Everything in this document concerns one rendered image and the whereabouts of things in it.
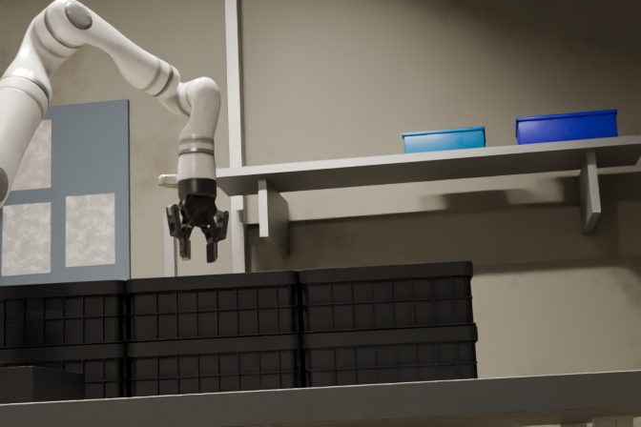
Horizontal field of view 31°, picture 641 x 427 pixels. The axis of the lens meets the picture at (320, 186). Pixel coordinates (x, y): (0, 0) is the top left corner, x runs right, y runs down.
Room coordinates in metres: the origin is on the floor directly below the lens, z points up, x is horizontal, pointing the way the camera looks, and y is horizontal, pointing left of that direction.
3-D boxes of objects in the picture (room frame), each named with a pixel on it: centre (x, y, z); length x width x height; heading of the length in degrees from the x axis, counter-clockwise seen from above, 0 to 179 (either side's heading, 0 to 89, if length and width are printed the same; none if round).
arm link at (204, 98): (2.17, 0.23, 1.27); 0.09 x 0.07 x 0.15; 46
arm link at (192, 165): (2.19, 0.25, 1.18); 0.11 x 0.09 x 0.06; 44
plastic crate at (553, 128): (4.08, -0.91, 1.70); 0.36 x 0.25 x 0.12; 82
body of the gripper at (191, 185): (2.18, 0.24, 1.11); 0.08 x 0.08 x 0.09
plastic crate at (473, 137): (4.14, -0.47, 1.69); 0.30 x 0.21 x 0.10; 82
